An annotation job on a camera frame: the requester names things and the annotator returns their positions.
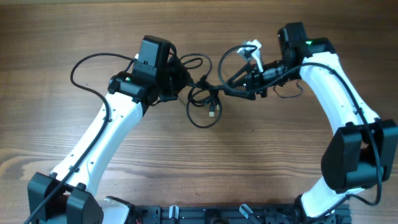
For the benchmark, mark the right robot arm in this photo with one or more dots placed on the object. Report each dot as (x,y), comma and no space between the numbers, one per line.
(361,152)

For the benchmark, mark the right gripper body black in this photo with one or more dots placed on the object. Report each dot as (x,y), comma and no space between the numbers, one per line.
(263,80)

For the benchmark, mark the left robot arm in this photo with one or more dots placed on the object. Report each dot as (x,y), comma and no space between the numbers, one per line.
(67,194)

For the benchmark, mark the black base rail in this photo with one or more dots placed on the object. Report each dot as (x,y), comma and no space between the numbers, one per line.
(267,214)

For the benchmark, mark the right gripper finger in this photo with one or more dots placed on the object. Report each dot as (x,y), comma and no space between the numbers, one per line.
(240,76)
(239,91)

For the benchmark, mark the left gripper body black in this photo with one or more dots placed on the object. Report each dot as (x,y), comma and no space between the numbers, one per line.
(176,76)

